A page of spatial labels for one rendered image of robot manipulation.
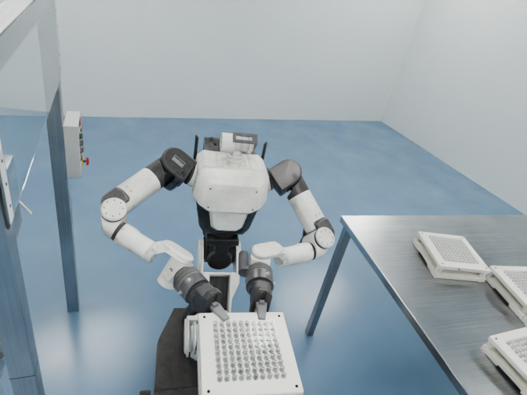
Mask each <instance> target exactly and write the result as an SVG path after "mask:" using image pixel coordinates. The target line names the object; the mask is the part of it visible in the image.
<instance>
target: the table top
mask: <svg viewBox="0 0 527 395"><path fill-rule="evenodd" d="M340 222H341V224H342V225H343V227H344V228H345V230H346V231H347V232H348V234H349V235H350V237H351V238H352V240H353V241H354V243H355V244H356V245H357V247H358V248H359V250H360V251H361V253H362V254H363V256H364V257H365V258H366V260H367V261H368V263H369V265H370V266H371V267H372V268H373V270H374V271H375V273H376V275H377V276H378V278H379V279H380V280H381V281H382V283H383V285H384V286H385V288H386V289H387V290H388V291H389V293H390V294H391V296H392V298H393V299H394V301H395V302H396V303H397V304H398V306H399V308H400V309H401V311H402V312H403V314H404V315H405V316H406V318H407V319H408V321H409V322H410V324H411V325H412V326H413V328H414V329H415V331H416V332H417V334H418V335H419V337H420V338H421V339H422V341H423V342H424V344H425V345H426V347H427V348H428V349H429V351H430V352H431V354H432V355H433V357H434V359H435V360H436V361H437V362H438V364H439V365H440V367H441V368H442V370H443V372H444V373H445V374H446V375H447V377H448V378H449V380H450V382H451V383H452V384H453V385H454V387H455V388H456V390H457V392H458V393H459V394H460V395H522V394H521V393H520V392H521V390H520V389H519V388H518V386H517V385H516V384H515V383H514V382H513V381H512V380H511V378H510V377H509V376H508V375H507V374H506V373H505V372H504V371H503V369H502V368H501V367H500V366H499V365H498V366H496V365H495V364H494V363H493V362H492V361H491V360H490V359H489V357H488V356H487V355H486V354H485V353H483V352H482V350H481V347H482V345H483V344H486V343H487V342H488V337H489V336H491V335H496V334H500V333H504V332H509V331H513V330H516V329H519V328H525V327H526V325H524V324H523V323H522V320H520V319H519V318H518V317H517V315H516V314H515V312H514V311H513V310H512V309H511V308H510V307H509V303H508V302H507V300H506V299H505V298H504V297H503V296H502V295H501V294H500V293H499V292H498V291H497V290H496V288H493V287H492V286H491V285H490V284H489V283H488V281H487V280H485V281H484V282H482V283H481V282H477V281H461V280H453V279H445V278H434V277H433V276H432V273H431V272H430V270H429V269H428V267H427V262H426V261H425V259H424V258H423V256H422V255H421V253H420V252H418V251H417V249H416V247H415V245H413V240H414V238H415V239H416V238H417V232H418V231H421V232H428V233H435V234H448V235H456V236H462V237H464V238H465V239H466V240H467V242H468V243H469V244H470V245H471V247H472V248H473V249H474V250H475V251H476V252H477V254H478V255H479V256H480V258H481V259H482V260H483V262H484V263H485V264H486V266H487V267H488V268H489V267H490V266H527V215H469V216H341V218H340Z"/></svg>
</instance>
